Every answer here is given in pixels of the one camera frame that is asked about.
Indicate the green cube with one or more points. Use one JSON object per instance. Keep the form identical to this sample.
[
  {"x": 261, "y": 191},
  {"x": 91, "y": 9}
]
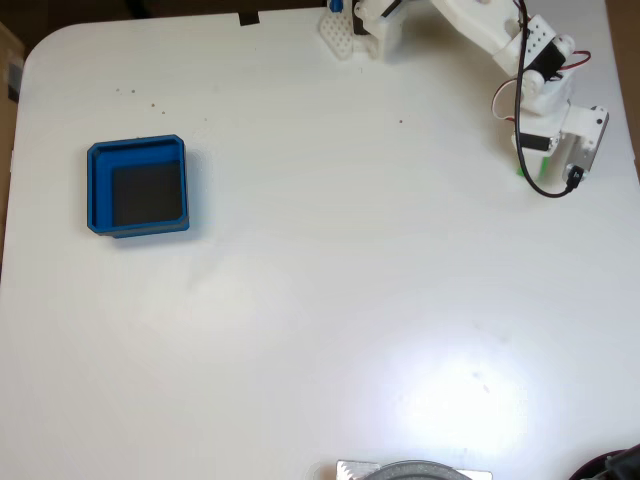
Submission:
[{"x": 543, "y": 167}]

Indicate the blue box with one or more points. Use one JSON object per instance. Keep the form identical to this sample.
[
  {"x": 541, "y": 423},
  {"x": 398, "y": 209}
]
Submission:
[{"x": 100, "y": 200}]

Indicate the blue table clamp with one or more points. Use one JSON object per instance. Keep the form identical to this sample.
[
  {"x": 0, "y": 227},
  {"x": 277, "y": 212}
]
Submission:
[{"x": 336, "y": 6}]

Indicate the black tape piece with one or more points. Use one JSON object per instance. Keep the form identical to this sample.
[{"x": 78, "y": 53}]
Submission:
[{"x": 249, "y": 19}]

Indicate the black object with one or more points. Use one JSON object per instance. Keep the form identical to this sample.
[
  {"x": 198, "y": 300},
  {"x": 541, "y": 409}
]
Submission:
[{"x": 620, "y": 467}]

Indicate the grey round object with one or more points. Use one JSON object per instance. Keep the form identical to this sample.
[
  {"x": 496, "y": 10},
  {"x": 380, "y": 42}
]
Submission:
[{"x": 420, "y": 471}]

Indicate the silver metal plate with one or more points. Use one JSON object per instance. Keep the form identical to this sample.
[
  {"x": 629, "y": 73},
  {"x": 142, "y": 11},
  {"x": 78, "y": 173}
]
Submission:
[{"x": 352, "y": 471}]

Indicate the silver camera box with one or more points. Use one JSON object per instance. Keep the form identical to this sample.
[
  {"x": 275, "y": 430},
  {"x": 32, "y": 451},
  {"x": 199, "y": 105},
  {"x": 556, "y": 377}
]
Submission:
[{"x": 582, "y": 160}]

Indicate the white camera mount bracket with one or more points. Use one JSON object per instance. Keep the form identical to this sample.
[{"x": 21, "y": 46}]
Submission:
[{"x": 580, "y": 120}]

